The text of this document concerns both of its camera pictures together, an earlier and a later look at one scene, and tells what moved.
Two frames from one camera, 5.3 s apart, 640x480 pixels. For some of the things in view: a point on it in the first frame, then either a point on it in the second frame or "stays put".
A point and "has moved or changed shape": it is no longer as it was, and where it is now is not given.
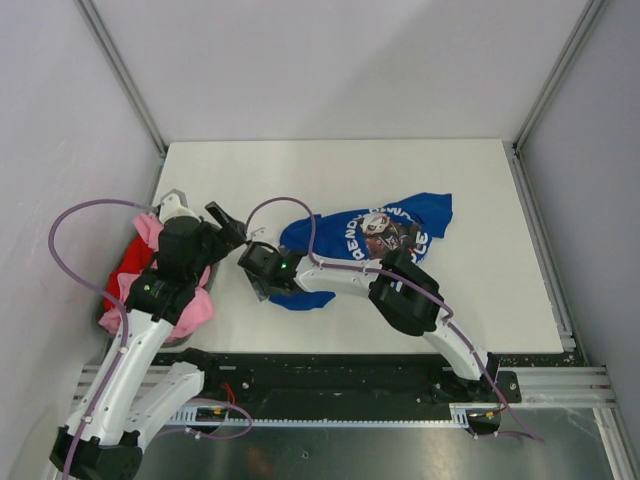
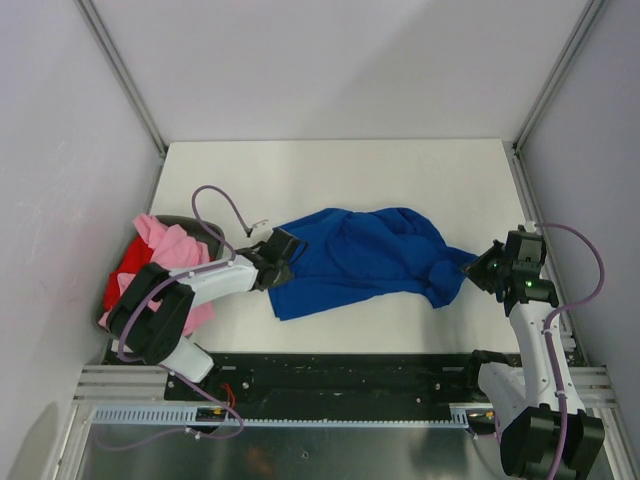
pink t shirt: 197,313 stays put
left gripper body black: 213,248 -> 284,273
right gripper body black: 263,285 -> 492,264
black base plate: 348,381 stays put
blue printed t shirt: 405,225 has moved or changed shape
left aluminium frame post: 97,26 stays put
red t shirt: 136,258 stays put
